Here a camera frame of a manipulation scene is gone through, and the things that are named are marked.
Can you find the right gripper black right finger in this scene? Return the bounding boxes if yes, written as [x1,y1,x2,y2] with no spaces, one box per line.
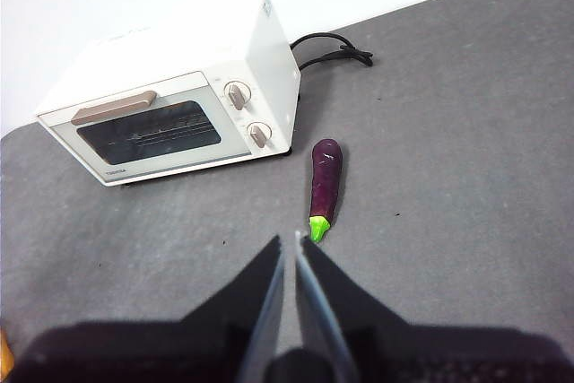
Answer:
[294,231,571,383]

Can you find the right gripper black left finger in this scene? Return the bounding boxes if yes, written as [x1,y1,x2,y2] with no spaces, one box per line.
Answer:
[8,234,286,383]

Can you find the small oven control knob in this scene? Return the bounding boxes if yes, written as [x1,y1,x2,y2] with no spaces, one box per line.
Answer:
[246,121,274,152]

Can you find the large oven control knob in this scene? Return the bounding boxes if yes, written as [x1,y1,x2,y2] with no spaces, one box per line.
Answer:
[222,81,252,111]

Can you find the cream toaster oven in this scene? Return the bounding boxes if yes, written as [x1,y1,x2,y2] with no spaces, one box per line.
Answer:
[34,0,302,188]

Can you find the yellow vegetable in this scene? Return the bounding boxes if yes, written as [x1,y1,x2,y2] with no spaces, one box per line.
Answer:
[0,328,15,370]

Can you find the purple eggplant with green stem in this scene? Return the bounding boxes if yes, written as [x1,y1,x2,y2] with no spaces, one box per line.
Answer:
[308,138,344,244]

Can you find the metal wire oven rack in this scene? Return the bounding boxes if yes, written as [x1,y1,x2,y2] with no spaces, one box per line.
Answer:
[127,116,213,147]

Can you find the black oven power cable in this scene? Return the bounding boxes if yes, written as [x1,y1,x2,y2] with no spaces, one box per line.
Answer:
[289,31,374,74]

